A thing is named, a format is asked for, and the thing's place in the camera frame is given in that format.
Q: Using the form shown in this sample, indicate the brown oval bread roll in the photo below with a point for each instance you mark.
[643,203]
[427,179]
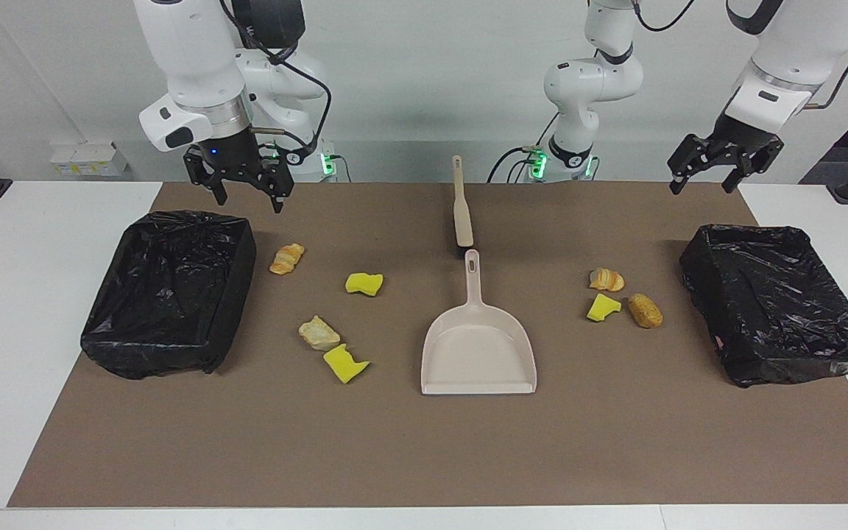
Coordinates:
[645,310]

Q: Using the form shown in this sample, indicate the beige plastic dustpan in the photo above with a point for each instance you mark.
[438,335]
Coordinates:
[479,353]

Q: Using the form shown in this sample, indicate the white box on table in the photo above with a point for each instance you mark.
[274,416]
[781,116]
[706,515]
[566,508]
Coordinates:
[89,158]

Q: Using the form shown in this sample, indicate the brown table mat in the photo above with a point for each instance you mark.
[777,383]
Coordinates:
[615,442]

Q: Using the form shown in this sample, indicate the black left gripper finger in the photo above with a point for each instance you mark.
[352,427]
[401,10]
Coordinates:
[680,171]
[737,173]

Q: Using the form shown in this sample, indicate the beige brush black bristles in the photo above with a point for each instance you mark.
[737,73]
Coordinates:
[462,221]

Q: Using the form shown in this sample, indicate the striped orange white bread roll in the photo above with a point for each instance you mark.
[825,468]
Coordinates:
[606,280]

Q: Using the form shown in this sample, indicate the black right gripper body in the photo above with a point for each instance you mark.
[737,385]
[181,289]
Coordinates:
[232,158]

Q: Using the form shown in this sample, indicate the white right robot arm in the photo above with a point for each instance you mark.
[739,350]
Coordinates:
[188,59]

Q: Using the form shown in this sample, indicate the bin with black bag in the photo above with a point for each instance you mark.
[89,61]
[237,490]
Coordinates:
[777,309]
[166,294]

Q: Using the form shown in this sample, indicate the spiral orange pastry horn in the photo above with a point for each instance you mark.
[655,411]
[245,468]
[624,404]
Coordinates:
[287,258]

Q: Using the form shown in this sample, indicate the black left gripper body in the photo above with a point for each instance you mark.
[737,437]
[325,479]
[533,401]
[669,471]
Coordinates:
[740,143]

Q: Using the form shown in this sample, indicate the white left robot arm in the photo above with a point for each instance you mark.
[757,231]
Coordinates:
[785,66]

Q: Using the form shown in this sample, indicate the pale flat bread piece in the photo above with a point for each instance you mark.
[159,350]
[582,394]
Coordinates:
[319,333]

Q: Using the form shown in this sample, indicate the yellow green sponge piece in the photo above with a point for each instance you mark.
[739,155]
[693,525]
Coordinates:
[603,307]

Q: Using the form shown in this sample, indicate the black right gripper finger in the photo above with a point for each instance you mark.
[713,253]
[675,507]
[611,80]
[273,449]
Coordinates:
[280,197]
[218,190]

